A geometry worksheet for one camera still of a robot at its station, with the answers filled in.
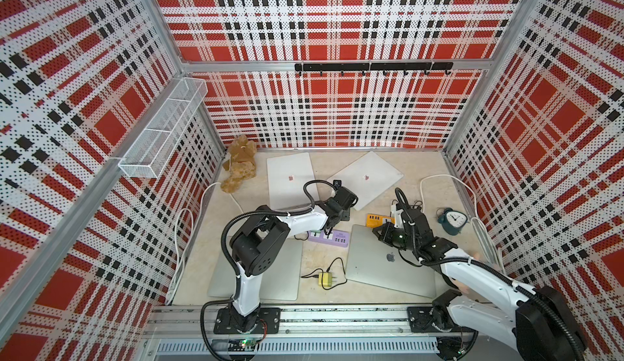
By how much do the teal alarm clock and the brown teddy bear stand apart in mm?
820

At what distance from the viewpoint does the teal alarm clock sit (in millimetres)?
924

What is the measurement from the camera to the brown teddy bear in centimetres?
99
